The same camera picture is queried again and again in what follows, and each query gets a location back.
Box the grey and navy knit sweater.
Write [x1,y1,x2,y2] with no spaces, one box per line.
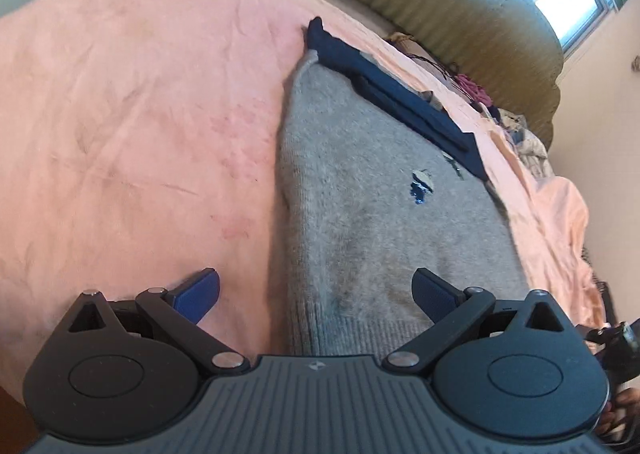
[277,18,528,356]

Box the pile of mixed clothes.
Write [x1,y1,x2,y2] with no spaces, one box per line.
[386,32,554,180]

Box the pink bed sheet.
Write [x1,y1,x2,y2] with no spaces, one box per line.
[1,0,604,399]

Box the olive upholstered headboard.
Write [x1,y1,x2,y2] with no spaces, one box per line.
[353,0,564,147]

